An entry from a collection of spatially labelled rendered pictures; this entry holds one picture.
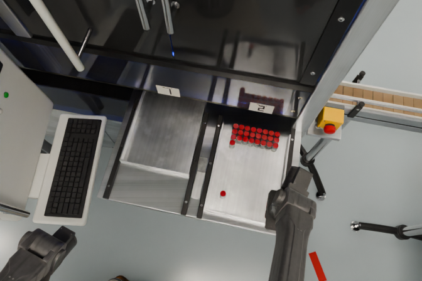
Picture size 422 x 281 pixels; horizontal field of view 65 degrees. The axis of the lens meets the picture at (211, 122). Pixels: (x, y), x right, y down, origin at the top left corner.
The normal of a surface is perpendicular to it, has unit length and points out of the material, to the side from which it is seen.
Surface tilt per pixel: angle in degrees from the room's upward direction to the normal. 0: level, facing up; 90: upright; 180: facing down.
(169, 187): 0
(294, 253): 36
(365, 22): 90
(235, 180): 0
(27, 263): 41
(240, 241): 0
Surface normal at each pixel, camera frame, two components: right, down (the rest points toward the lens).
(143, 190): 0.00, -0.40
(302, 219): 0.37, -0.73
